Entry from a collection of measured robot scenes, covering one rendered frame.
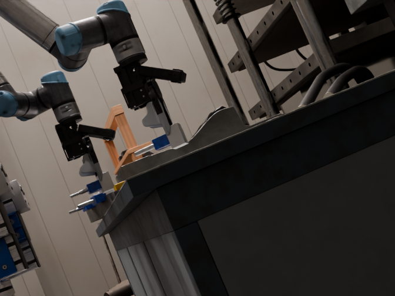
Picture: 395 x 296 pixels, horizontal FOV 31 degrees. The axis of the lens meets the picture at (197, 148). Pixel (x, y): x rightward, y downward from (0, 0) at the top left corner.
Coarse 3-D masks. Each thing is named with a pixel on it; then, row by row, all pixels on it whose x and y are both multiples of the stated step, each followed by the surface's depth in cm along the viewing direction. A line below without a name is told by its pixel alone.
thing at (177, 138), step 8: (176, 128) 173; (160, 136) 174; (168, 136) 174; (176, 136) 173; (184, 136) 175; (152, 144) 176; (160, 144) 174; (168, 144) 174; (176, 144) 173; (184, 144) 176; (136, 152) 177; (144, 152) 176
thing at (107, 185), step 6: (108, 174) 215; (96, 180) 214; (102, 180) 214; (108, 180) 214; (90, 186) 213; (96, 186) 214; (102, 186) 214; (108, 186) 214; (78, 192) 214; (84, 192) 214; (90, 192) 213; (102, 192) 217
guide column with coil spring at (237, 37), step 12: (216, 0) 309; (228, 24) 307; (240, 24) 308; (240, 36) 306; (240, 48) 306; (252, 60) 305; (252, 72) 304; (264, 84) 304; (264, 96) 303; (264, 108) 305; (276, 108) 303
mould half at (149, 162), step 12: (228, 108) 209; (216, 120) 207; (228, 120) 208; (240, 120) 209; (264, 120) 210; (204, 132) 206; (216, 132) 207; (228, 132) 207; (192, 144) 205; (204, 144) 206; (156, 156) 203; (168, 156) 203; (180, 156) 204; (120, 168) 202; (132, 168) 201; (144, 168) 202; (120, 180) 214
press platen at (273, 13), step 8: (280, 0) 258; (288, 0) 252; (272, 8) 268; (280, 8) 261; (288, 8) 261; (264, 16) 279; (272, 16) 271; (280, 16) 269; (264, 24) 282; (272, 24) 276; (256, 32) 293; (264, 32) 285; (248, 40) 305; (256, 40) 296; (240, 56) 323; (232, 64) 338; (240, 64) 331; (232, 72) 344
